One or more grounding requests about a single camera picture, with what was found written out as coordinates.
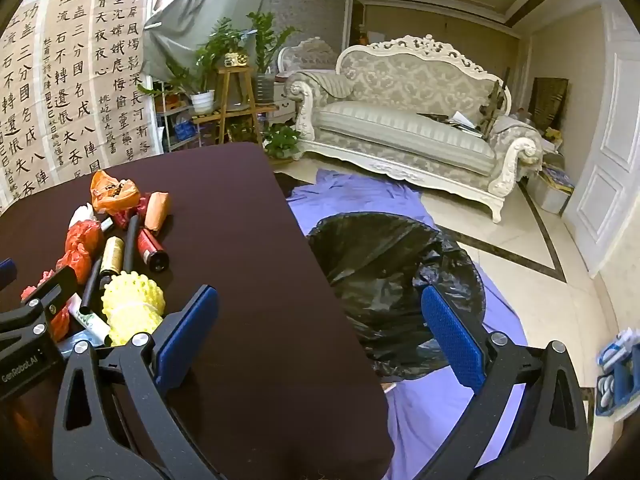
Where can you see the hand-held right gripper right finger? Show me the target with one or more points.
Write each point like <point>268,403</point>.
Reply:
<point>452,340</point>

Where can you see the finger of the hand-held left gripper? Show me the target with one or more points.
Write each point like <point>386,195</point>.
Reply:
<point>52,287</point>
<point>5,267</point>

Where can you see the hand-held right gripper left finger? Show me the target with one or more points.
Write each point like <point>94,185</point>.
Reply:
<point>187,340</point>

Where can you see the red plastic bag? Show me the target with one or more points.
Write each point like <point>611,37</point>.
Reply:
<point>80,245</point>

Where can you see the yellow foam fruit net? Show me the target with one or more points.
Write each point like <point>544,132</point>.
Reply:
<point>132,300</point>

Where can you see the gold label small bottle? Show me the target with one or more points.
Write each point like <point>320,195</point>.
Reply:
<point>112,255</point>

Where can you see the black tube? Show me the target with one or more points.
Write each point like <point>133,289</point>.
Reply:
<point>131,245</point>
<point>91,285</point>

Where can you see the black bag lined trash bin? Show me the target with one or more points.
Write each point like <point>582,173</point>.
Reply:
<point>380,280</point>

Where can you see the red cylindrical bottle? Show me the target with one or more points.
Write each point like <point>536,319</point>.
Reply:
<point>150,247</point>

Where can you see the orange plastic bag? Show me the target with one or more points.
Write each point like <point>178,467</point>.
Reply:
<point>112,195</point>

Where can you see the pink crumpled plastic piece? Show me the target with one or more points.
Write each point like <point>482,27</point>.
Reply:
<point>34,287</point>

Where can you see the white teal squeeze tube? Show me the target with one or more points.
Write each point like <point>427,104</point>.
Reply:
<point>92,321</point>

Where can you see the blue foil wrapper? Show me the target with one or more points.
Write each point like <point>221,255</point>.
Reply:
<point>75,346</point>

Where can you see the white crumpled tissue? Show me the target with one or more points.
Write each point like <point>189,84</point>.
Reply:
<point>80,215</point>

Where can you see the calligraphy paper scroll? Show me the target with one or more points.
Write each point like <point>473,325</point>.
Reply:
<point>75,85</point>
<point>125,60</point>
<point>25,110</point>

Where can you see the purple floor cloth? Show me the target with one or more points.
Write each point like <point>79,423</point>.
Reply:
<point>360,195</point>

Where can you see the grey storage box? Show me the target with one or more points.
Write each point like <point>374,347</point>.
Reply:
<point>552,195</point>

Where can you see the metal shelf rack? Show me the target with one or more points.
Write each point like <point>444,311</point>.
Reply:
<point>167,130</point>

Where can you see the blue plastic crate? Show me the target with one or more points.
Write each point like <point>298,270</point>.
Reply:
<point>183,130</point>

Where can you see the white ornate grey sofa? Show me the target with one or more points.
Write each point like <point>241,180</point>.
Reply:
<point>400,130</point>

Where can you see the small green floor plant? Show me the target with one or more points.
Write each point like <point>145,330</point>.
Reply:
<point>282,142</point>

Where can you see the white paper sheet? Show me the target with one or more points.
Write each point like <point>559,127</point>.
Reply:
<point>462,119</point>

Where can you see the dark book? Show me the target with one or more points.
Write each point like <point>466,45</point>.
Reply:
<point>435,117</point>

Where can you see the white flowerpot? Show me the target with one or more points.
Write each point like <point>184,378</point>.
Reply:
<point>202,101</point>

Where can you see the white panelled door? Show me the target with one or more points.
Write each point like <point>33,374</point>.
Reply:
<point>610,160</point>

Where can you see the wooden plant stand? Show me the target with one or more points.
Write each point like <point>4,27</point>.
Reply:
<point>227,90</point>

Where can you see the dark patterned panel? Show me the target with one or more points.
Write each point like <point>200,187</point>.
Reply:
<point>547,102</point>

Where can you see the gold vintage telephone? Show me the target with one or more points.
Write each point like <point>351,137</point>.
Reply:
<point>236,59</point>

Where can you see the green fern plant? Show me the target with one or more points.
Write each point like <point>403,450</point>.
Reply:
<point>220,45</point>

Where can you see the tall green potted plant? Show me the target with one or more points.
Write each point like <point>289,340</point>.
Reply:
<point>265,35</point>

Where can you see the white ornate armchair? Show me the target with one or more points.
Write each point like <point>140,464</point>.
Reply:
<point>312,50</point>

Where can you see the grey hanging cloth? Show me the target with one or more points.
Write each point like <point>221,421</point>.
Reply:
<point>200,5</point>

